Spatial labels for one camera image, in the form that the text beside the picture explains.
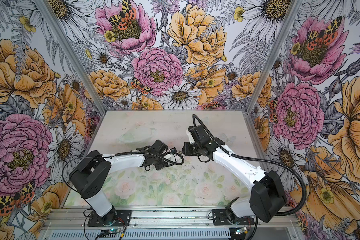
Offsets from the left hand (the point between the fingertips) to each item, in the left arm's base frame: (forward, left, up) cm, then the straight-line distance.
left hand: (161, 162), depth 93 cm
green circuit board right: (-35, -41, -1) cm, 54 cm away
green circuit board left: (-34, +20, -1) cm, 39 cm away
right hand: (-3, -14, +14) cm, 21 cm away
